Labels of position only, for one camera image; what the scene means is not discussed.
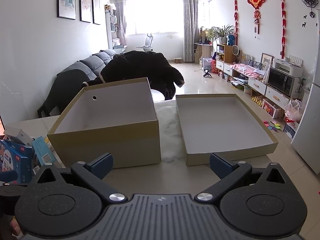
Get white tv cabinet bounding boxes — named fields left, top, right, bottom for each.
left=216, top=60, right=290, bottom=110

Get large tan cardboard box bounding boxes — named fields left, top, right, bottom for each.
left=47, top=77, right=161, bottom=168

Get white office chair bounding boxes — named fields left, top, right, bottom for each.
left=137, top=33, right=153, bottom=52

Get red chinese knot ornament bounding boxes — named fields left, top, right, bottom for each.
left=247, top=0, right=266, bottom=36

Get large blue medicine box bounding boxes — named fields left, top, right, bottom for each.
left=1, top=140, right=33, bottom=184

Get framed picture right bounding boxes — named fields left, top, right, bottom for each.
left=92, top=0, right=101, bottom=25

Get tan cardboard box lid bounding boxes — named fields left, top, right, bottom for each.
left=176, top=94, right=278, bottom=166

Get black dining chair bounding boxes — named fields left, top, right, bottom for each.
left=37, top=69, right=89, bottom=118

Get white refrigerator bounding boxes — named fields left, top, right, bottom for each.
left=291, top=37, right=320, bottom=176

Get green potted plant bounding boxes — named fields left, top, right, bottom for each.
left=206, top=24, right=234, bottom=44

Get light blue medicine box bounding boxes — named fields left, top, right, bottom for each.
left=32, top=136, right=56, bottom=166

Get framed picture middle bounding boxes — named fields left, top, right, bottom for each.
left=79, top=0, right=92, bottom=23

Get black microwave oven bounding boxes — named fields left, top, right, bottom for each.
left=267, top=68, right=300, bottom=96

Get grey sofa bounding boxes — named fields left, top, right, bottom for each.
left=56, top=49, right=117, bottom=80

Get black fluffy coat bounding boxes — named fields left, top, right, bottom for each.
left=81, top=50, right=185, bottom=101

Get white printer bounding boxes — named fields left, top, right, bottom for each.
left=272, top=55, right=303, bottom=77

